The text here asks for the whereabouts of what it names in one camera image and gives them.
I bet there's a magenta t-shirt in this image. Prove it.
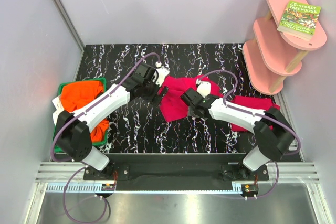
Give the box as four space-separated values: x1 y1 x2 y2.
160 76 223 122

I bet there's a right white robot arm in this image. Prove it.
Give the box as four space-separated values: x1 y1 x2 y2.
180 88 295 180

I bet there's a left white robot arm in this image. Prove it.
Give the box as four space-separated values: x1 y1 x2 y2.
54 63 170 180

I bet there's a folded dark pink t-shirt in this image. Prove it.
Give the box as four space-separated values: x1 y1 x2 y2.
230 95 281 132

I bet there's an orange t-shirt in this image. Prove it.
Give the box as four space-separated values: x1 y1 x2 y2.
60 81 109 143

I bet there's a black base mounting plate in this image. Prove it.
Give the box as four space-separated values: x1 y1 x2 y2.
83 153 269 182

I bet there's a white t-shirt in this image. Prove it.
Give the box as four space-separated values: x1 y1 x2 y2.
51 95 64 125

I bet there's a pink three-tier shelf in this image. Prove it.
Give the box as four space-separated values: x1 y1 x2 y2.
243 0 327 95

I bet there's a green plastic basket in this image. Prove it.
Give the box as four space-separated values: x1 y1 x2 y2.
52 78 110 147

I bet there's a green storey treehouse book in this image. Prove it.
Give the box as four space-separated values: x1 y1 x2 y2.
277 0 321 41

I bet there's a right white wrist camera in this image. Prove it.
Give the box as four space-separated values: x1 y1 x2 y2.
196 79 212 98

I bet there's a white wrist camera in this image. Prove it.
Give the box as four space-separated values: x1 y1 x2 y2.
154 61 170 87
196 79 212 98

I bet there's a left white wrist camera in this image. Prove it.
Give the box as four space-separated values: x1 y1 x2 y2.
154 61 170 87

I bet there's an aluminium rail frame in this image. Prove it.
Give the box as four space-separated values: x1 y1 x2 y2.
36 162 320 184

